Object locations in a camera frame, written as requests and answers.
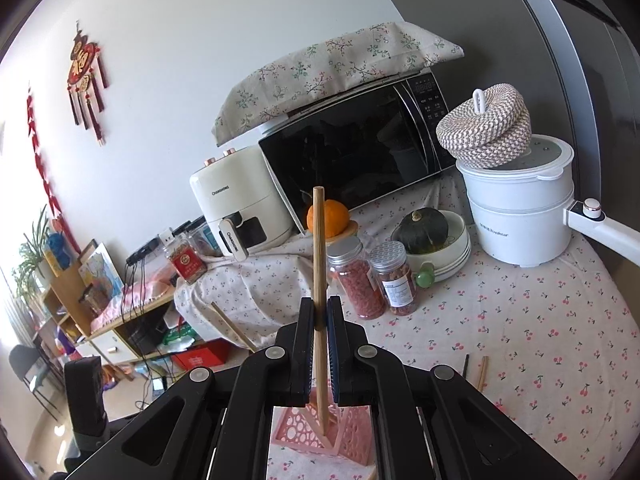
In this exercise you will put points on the pink plastic basket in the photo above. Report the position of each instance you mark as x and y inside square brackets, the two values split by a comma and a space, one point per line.
[300, 425]

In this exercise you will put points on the wooden chopstick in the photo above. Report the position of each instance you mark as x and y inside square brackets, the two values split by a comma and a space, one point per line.
[318, 260]
[482, 372]
[231, 327]

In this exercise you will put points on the green potted plant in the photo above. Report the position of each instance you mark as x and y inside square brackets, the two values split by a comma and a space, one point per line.
[32, 255]

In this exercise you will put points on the woven lidded basket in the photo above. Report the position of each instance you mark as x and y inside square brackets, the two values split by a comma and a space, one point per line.
[487, 125]

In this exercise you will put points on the labelled plastic jar dried food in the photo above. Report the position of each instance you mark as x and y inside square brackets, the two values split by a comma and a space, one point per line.
[397, 285]

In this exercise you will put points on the green plastic bag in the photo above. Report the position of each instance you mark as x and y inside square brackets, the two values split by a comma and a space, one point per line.
[177, 335]

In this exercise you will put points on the white ceramic bowl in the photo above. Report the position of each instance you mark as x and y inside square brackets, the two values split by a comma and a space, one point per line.
[457, 255]

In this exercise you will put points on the wooden shelf unit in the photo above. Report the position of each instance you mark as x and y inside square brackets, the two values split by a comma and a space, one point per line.
[65, 295]

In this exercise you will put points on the red cardboard box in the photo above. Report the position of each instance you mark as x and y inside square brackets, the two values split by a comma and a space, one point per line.
[202, 355]

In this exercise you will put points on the cherry print tablecloth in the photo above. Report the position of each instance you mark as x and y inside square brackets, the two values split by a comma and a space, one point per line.
[525, 335]

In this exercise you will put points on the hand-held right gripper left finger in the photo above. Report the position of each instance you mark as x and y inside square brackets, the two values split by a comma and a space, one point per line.
[305, 360]

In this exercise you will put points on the grey refrigerator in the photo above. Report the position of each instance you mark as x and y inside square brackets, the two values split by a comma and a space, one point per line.
[500, 35]

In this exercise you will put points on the cream air fryer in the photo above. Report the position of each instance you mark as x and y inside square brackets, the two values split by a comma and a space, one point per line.
[225, 195]

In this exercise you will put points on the black chair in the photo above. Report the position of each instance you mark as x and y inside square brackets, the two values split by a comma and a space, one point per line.
[30, 365]

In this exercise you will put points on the glass jar with wooden lid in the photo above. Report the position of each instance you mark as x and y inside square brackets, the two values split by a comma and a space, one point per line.
[346, 232]

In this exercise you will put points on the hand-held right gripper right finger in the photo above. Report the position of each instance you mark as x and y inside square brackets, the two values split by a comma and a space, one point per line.
[334, 360]

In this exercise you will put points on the green pumpkin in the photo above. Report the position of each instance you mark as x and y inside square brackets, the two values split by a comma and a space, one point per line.
[422, 232]

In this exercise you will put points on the red label plastic jar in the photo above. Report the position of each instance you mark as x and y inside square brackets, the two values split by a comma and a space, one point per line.
[187, 262]

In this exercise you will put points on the black microwave oven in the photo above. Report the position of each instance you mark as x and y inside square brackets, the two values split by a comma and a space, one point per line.
[350, 150]

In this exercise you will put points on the black chopstick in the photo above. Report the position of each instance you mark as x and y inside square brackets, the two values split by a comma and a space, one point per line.
[465, 366]

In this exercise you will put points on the orange fruit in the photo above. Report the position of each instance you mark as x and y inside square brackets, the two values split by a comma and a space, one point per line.
[336, 216]

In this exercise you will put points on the pink cloth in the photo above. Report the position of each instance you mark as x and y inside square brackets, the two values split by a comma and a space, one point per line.
[147, 290]

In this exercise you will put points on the black power strip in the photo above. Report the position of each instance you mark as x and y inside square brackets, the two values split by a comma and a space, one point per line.
[142, 252]

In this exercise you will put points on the plastic jar of goji berries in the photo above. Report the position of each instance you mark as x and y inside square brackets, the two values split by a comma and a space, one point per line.
[357, 285]

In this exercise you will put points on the floral cloth cover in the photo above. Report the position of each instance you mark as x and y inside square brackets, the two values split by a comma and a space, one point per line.
[325, 70]

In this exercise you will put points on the wooden side cabinet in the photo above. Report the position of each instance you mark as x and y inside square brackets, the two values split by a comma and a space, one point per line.
[112, 342]

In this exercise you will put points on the red knot wall ornament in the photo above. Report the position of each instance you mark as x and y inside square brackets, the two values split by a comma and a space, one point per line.
[82, 67]

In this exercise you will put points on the clear storage containers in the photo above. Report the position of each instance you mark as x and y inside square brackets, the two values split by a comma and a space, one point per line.
[202, 237]

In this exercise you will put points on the small green bottle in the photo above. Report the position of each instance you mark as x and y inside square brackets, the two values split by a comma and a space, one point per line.
[425, 277]

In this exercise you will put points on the white electric cooking pot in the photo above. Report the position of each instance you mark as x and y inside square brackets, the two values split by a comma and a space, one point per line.
[510, 210]

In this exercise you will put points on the white wall socket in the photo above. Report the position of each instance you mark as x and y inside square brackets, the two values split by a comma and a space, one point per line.
[166, 236]

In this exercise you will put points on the red hanging garland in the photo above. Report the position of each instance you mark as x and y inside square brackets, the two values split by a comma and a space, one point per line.
[45, 170]

